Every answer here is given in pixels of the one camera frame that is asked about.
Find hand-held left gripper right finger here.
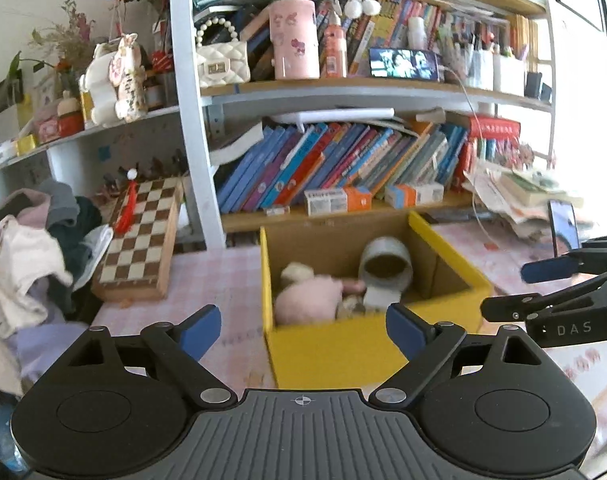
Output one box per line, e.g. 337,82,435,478
368,303,559,406

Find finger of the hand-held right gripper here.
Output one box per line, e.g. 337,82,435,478
480,267,607,323
521,233,607,285

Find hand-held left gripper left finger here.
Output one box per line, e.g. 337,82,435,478
50,304,237,408

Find cream wristwatch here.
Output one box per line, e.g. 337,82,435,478
336,294,368,319

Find clear packing tape roll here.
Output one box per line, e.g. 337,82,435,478
358,237,415,308

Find yellow cardboard box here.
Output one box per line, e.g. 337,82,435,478
259,211,494,390

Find pink plush toy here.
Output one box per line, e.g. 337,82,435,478
274,275,345,326

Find beige tape roll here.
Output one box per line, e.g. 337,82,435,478
280,261,315,284

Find upright black smartphone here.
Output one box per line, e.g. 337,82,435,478
547,199,581,261

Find pink checkered printed tablecloth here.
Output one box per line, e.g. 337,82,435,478
90,220,607,456

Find stack of papers and books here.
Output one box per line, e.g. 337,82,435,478
463,165,584,241

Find wooden chessboard box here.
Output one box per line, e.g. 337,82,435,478
90,176,184,302

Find pink dried flower bunch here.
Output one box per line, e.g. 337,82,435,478
501,141,534,167

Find orange white medicine box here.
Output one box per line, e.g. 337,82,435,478
385,182,445,209
304,186,373,217

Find red tassel ornament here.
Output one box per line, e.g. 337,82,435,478
113,167,139,235

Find thick red book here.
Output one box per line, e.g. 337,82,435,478
453,115,521,176

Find lilac garment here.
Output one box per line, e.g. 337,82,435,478
6,320,91,386

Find dark clothes pile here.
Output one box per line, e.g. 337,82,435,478
3,180,114,306

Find row of leaning books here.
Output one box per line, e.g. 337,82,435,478
216,121,469,213

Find pile of clothes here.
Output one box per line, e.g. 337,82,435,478
0,215,74,396

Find white pen holder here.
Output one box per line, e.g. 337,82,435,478
466,47,495,91
493,54,527,97

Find white metal bookshelf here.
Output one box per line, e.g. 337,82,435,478
168,0,557,248

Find white lamp bar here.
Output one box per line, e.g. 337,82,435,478
272,107,395,126

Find red jar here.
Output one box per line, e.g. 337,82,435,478
57,91,85,137

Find smartphone lying sideways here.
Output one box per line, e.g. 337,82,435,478
369,47,441,82

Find small pink box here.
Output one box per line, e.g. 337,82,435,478
36,110,61,143

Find white figurine ornament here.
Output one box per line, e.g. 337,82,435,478
78,33,147,129

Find cream quilted handbag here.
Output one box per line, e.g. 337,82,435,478
194,16,250,89

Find white plastic bottle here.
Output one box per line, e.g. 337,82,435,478
407,15,429,51

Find orange bottle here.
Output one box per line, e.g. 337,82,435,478
320,11,349,79

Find pink canister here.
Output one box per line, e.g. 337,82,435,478
268,0,321,80

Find dried flower bouquet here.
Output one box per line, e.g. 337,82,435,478
28,0,98,78

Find white charging cable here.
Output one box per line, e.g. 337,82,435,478
441,67,499,241

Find white wall shelf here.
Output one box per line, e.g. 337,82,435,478
0,105,184,211

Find black picture frame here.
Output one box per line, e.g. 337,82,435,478
0,72,24,115

